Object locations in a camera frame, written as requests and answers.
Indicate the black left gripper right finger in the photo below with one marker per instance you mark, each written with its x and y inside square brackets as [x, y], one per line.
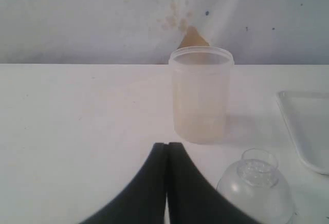
[191, 198]

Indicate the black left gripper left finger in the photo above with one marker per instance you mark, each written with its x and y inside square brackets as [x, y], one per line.
[143, 200]

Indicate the clear plastic shaker lid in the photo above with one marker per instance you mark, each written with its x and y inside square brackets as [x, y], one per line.
[255, 185]

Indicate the translucent plastic jar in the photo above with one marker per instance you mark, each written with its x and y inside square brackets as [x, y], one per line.
[200, 90]

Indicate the white rectangular tray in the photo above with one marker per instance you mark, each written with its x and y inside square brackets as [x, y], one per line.
[305, 114]

